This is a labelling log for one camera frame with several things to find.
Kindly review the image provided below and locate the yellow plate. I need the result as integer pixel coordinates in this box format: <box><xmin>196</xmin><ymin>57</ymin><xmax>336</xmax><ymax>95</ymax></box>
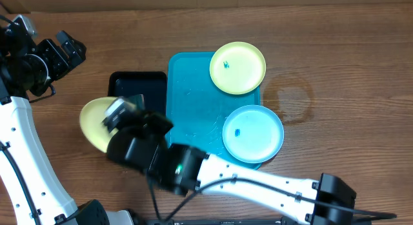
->
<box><xmin>79</xmin><ymin>97</ymin><xmax>118</xmax><ymax>153</ymax></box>
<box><xmin>210</xmin><ymin>41</ymin><xmax>267</xmax><ymax>95</ymax></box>

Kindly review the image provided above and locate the light blue plate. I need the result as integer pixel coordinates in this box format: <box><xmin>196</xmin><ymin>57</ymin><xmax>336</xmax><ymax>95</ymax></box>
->
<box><xmin>222</xmin><ymin>105</ymin><xmax>285</xmax><ymax>164</ymax></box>

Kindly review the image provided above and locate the green sponge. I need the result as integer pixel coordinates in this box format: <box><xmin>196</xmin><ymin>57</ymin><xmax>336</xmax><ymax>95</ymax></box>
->
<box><xmin>128</xmin><ymin>94</ymin><xmax>145</xmax><ymax>110</ymax></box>

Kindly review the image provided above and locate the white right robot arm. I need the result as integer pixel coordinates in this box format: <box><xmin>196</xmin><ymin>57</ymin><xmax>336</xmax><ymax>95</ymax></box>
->
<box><xmin>103</xmin><ymin>108</ymin><xmax>356</xmax><ymax>224</ymax></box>

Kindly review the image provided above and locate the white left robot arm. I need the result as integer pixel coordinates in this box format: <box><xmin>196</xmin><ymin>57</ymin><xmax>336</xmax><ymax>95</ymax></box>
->
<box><xmin>1</xmin><ymin>15</ymin><xmax>110</xmax><ymax>224</ymax></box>

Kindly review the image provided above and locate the black rectangular tray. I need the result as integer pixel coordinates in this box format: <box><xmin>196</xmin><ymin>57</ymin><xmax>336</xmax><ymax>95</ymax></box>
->
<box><xmin>108</xmin><ymin>72</ymin><xmax>167</xmax><ymax>115</ymax></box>

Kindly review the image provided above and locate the teal rectangular tray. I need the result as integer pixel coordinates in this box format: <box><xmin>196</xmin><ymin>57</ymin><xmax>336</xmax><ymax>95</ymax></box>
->
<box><xmin>166</xmin><ymin>52</ymin><xmax>261</xmax><ymax>170</ymax></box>

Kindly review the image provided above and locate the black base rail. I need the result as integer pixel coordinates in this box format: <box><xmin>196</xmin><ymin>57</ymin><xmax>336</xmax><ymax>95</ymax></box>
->
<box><xmin>106</xmin><ymin>208</ymin><xmax>372</xmax><ymax>225</ymax></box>

